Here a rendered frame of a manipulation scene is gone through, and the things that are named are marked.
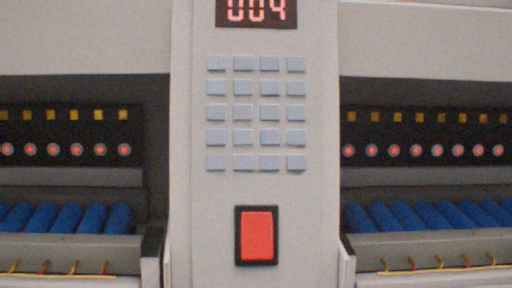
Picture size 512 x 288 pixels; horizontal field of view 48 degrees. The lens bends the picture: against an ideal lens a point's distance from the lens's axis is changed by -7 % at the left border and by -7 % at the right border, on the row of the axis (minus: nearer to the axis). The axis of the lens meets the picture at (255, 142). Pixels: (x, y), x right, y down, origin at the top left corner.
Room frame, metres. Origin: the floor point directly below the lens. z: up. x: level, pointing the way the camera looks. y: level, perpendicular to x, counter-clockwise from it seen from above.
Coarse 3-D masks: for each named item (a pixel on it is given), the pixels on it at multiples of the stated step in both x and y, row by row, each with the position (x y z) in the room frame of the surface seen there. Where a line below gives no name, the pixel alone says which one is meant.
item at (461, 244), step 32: (352, 128) 0.51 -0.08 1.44; (384, 128) 0.51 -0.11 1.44; (416, 128) 0.51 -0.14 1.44; (448, 128) 0.52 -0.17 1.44; (480, 128) 0.52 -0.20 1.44; (352, 160) 0.52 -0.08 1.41; (384, 160) 0.52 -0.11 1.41; (416, 160) 0.52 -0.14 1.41; (448, 160) 0.53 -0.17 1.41; (480, 160) 0.53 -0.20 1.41; (352, 192) 0.51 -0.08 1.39; (384, 192) 0.51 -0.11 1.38; (416, 192) 0.51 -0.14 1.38; (448, 192) 0.51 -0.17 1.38; (480, 192) 0.51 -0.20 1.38; (352, 224) 0.46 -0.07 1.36; (384, 224) 0.46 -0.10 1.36; (416, 224) 0.45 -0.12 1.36; (448, 224) 0.45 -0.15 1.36; (480, 224) 0.46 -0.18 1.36; (352, 256) 0.38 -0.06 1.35; (384, 256) 0.41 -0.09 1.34; (416, 256) 0.42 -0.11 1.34; (448, 256) 0.42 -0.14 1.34; (480, 256) 0.42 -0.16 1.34
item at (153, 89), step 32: (0, 96) 0.52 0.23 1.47; (32, 96) 0.52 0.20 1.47; (64, 96) 0.52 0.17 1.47; (96, 96) 0.52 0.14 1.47; (128, 96) 0.53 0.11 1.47; (160, 96) 0.53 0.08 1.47; (352, 96) 0.54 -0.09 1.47; (384, 96) 0.55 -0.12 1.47; (416, 96) 0.55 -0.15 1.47; (448, 96) 0.55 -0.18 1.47; (480, 96) 0.56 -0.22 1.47; (160, 128) 0.53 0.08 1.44; (160, 160) 0.53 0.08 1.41; (160, 192) 0.53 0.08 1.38
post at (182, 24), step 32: (192, 0) 0.33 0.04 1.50; (320, 0) 0.34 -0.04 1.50; (192, 32) 0.33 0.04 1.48; (320, 32) 0.34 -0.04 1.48; (320, 64) 0.34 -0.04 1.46; (320, 96) 0.34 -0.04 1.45; (320, 128) 0.34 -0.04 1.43; (320, 160) 0.34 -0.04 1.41; (320, 192) 0.34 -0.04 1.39; (320, 224) 0.34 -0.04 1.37; (320, 256) 0.34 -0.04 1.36
